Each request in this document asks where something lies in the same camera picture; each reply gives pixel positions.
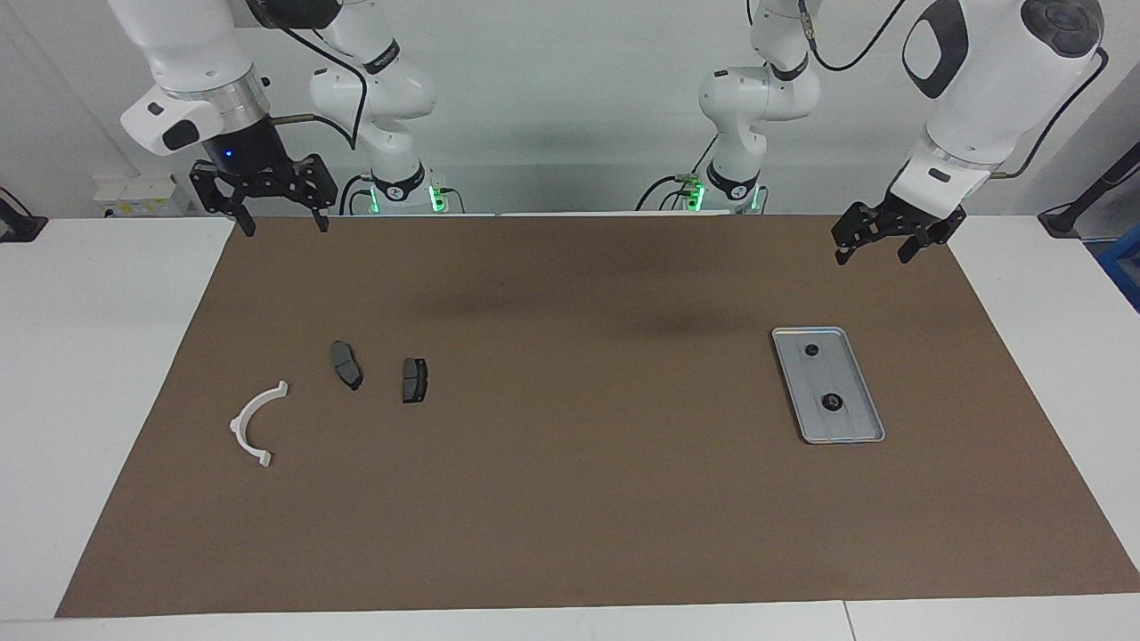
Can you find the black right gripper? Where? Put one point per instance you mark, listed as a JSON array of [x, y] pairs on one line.
[[245, 160]]

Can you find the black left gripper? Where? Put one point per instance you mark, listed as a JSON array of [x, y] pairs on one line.
[[891, 218]]

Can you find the large black bearing gear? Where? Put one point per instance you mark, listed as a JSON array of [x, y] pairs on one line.
[[833, 403]]

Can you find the white power strip box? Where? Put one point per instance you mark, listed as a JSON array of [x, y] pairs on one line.
[[142, 194]]

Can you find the brown table mat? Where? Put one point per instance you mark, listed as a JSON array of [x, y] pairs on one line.
[[570, 499]]

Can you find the grey rectangular brake pad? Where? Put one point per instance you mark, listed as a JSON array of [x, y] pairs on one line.
[[414, 381]]

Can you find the white curved plastic bracket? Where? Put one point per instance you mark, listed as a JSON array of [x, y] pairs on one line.
[[239, 427]]

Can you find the black table clamp mount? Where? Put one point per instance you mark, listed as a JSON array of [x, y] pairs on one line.
[[20, 227]]

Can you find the grey curved brake pad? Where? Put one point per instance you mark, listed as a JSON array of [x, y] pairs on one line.
[[346, 365]]

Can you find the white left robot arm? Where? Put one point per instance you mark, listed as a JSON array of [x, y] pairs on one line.
[[989, 89]]

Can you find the silver metal tray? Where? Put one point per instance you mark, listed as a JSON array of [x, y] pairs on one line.
[[833, 374]]

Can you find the blue crate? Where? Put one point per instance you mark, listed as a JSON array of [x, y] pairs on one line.
[[1124, 267]]

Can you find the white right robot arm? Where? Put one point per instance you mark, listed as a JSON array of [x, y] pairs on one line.
[[178, 44]]

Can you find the black angled stand mount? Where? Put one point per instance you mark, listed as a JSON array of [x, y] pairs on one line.
[[1073, 212]]

